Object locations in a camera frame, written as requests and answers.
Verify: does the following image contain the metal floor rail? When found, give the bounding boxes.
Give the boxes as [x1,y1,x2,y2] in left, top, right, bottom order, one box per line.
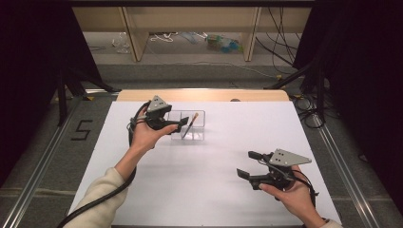
[0,94,84,228]
[312,113,378,228]

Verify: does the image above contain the black floor cable bundle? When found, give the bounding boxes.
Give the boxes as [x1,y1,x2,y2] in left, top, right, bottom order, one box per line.
[290,93,328,129]

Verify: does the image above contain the white table cover sheet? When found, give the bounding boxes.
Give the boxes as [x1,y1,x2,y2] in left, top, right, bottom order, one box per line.
[68,101,342,226]

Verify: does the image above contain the person's left hand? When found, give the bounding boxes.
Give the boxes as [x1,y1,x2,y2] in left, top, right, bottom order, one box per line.
[129,105,180,154]

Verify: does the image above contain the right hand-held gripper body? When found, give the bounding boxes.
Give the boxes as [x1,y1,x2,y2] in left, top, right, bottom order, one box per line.
[249,148,313,192]

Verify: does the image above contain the clear plastic item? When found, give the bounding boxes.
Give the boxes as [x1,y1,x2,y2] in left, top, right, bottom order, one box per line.
[111,31,131,54]

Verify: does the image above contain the left hand-held gripper cable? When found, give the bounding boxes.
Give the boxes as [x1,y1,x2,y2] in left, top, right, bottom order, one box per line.
[56,100,152,228]

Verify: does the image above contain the right hand-held gripper cable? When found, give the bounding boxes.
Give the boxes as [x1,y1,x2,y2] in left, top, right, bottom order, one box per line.
[289,169,319,208]

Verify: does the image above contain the clear acrylic divided organizer box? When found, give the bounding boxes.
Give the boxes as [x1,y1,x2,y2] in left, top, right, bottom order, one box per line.
[165,109,206,142]

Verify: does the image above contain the wooden shelf unit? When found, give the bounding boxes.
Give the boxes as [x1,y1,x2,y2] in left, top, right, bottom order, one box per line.
[71,7,313,63]

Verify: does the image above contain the dark curtain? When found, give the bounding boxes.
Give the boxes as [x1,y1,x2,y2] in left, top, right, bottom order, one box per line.
[293,0,403,207]
[0,0,98,188]

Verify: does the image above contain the black metal stand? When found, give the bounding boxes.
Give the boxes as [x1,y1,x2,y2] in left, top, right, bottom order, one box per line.
[263,58,328,123]
[56,65,116,127]

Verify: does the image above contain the white cord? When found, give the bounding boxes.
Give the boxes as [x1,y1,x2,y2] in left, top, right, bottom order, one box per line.
[149,31,179,43]

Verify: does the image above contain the black hanging cables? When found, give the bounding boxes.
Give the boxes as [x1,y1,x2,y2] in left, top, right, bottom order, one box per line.
[255,7,305,67]

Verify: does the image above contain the person's right hand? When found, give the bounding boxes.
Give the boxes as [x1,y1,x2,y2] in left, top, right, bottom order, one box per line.
[259,164,318,221]

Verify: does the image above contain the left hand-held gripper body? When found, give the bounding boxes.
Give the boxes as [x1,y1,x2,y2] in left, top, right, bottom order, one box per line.
[135,95,175,131]

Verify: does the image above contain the hand-held gripper cable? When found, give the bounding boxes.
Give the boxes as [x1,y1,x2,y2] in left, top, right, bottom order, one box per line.
[289,169,319,208]
[56,100,152,228]

